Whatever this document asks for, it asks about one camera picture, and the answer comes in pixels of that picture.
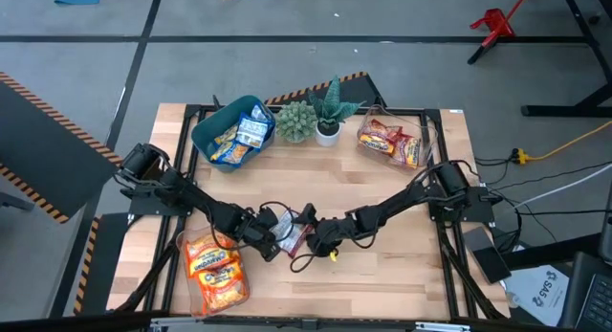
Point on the black laptop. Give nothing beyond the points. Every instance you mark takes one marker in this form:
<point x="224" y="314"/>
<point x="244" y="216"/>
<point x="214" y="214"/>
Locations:
<point x="593" y="303"/>

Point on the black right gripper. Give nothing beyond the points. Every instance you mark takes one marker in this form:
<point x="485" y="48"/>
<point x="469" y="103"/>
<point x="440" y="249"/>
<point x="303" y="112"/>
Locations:
<point x="330" y="234"/>

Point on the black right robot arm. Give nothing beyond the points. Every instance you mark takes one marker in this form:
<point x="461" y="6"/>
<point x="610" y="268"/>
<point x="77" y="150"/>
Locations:
<point x="397" y="203"/>

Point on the silver front rail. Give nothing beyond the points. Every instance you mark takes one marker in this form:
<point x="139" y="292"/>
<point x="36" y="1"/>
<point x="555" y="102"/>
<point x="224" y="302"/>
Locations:
<point x="430" y="327"/>

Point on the green snake plant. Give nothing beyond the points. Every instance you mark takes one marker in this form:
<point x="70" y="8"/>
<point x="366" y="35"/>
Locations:
<point x="332" y="107"/>

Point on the teal plastic bin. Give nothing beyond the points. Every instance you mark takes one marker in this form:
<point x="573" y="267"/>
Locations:
<point x="210" y="126"/>

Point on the white plant pot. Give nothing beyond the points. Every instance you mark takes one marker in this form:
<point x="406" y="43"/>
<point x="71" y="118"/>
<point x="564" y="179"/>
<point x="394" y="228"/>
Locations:
<point x="327" y="139"/>

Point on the orange Maruchan noodle pack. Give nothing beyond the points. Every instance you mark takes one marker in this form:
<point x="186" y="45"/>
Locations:
<point x="222" y="286"/>
<point x="208" y="255"/>

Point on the red metal floor stand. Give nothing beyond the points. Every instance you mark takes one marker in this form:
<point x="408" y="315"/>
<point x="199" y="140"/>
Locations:
<point x="497" y="22"/>

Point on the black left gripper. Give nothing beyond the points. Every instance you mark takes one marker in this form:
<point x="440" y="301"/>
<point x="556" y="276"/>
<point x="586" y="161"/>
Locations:
<point x="246" y="227"/>

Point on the black aluminium table frame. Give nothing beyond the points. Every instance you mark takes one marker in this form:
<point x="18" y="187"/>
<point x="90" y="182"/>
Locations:
<point x="432" y="119"/>

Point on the round green succulent plant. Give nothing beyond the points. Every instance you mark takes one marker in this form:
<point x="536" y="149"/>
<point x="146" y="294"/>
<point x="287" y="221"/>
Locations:
<point x="296" y="121"/>

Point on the clear plastic bin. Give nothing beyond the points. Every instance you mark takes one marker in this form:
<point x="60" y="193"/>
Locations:
<point x="370" y="113"/>
<point x="181" y="255"/>

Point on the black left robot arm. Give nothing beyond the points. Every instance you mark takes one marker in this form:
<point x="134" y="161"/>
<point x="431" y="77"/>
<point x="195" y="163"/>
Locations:
<point x="191" y="193"/>

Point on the black hazard-striped floor mat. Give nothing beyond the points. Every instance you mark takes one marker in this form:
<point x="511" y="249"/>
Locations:
<point x="107" y="255"/>
<point x="354" y="90"/>
<point x="28" y="131"/>

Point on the black desk frame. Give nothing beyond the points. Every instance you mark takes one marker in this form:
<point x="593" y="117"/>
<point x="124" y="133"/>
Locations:
<point x="574" y="108"/>

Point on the white printed paper sheet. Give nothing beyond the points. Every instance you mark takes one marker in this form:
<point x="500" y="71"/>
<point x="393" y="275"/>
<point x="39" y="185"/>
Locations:
<point x="535" y="294"/>

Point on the grey table leg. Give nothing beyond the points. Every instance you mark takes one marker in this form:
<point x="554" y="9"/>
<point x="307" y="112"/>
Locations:
<point x="14" y="200"/>

